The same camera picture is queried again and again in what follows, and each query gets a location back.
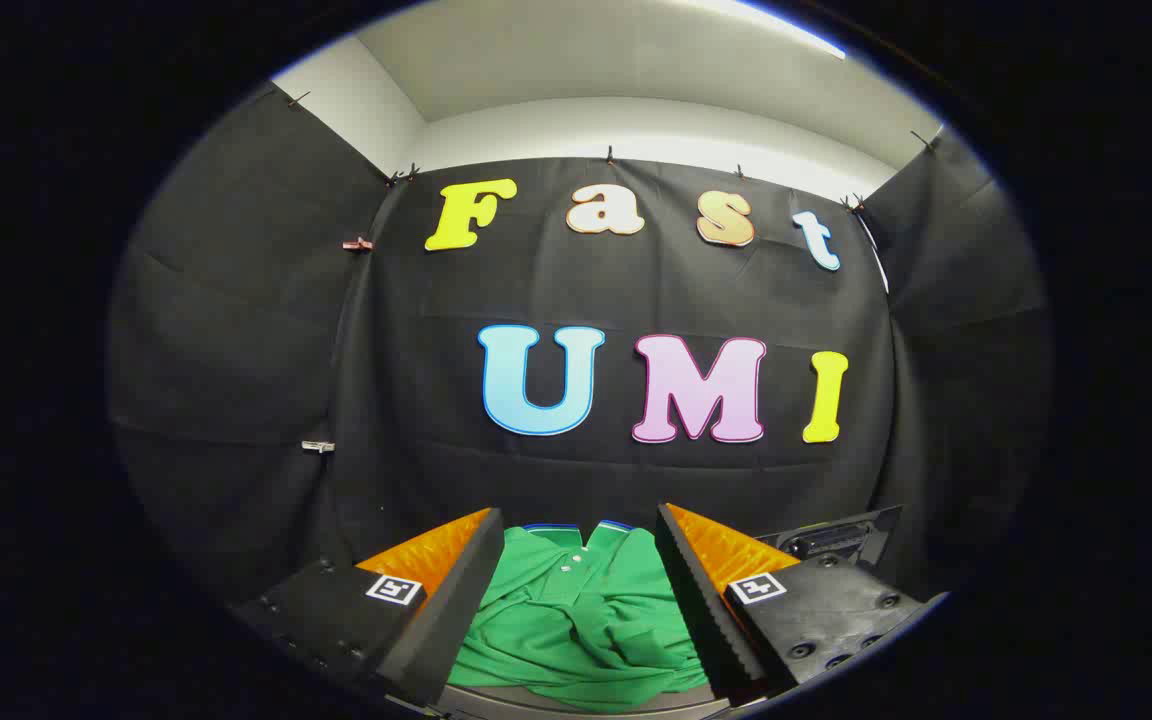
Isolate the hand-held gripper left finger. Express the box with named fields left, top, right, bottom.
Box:
left=231, top=507, right=507, bottom=709

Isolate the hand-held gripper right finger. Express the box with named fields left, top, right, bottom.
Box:
left=656, top=503, right=949, bottom=703

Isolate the green polo shirt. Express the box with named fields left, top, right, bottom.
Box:
left=446, top=520, right=715, bottom=713

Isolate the black backdrop cloth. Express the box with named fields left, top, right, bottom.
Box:
left=106, top=80, right=1052, bottom=641

